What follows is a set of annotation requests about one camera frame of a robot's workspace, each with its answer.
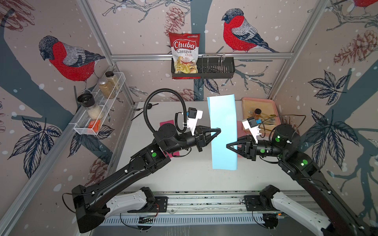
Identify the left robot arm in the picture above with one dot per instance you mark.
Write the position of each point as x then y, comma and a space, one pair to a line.
92, 203

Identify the beige cloth napkin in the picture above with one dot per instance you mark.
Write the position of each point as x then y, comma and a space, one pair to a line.
267, 105

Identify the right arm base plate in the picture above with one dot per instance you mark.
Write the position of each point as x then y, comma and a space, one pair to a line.
258, 203

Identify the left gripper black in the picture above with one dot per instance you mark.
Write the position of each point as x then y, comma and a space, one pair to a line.
200, 139

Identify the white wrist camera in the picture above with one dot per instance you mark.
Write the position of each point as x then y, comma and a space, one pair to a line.
252, 125
193, 115

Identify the gold spoon cream handle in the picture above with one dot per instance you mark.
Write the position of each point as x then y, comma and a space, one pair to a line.
266, 116

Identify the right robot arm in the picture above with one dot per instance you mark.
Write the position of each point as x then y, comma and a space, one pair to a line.
338, 218

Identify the Chuba cassava chips bag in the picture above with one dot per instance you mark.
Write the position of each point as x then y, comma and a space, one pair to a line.
185, 51

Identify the tan spice bottle front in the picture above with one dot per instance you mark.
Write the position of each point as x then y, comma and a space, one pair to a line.
107, 89

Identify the tan spice bottle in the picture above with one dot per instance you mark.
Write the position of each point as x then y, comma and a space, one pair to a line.
107, 89
112, 79

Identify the light pink paper sheet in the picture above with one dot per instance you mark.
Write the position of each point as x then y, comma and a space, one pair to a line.
240, 130

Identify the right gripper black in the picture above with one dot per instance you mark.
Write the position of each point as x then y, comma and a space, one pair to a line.
249, 148

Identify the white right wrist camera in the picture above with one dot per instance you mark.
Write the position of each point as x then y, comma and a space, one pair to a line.
252, 125

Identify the black wire wall basket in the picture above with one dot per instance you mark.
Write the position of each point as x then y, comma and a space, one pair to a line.
209, 68

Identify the pink plastic tray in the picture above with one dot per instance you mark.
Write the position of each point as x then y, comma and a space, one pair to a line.
268, 106

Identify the silver spoon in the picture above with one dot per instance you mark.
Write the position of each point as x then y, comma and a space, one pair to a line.
272, 121

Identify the black lid grinder jar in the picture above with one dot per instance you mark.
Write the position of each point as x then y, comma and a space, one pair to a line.
94, 111

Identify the small red box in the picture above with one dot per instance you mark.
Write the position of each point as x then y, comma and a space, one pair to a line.
94, 125

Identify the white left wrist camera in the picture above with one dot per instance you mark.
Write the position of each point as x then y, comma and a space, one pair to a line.
193, 115

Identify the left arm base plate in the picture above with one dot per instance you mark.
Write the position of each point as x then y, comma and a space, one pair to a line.
159, 204

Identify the light blue paper sheet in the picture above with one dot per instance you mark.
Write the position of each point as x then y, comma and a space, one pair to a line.
222, 113

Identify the red pepper spice jar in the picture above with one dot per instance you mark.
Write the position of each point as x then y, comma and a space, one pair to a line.
257, 114

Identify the magenta paper sheet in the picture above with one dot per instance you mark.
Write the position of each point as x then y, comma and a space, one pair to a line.
170, 122

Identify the clear acrylic wall shelf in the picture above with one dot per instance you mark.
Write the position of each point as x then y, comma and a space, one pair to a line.
81, 127

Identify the tan spice bottle rear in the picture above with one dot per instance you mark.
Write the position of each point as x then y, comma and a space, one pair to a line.
112, 79

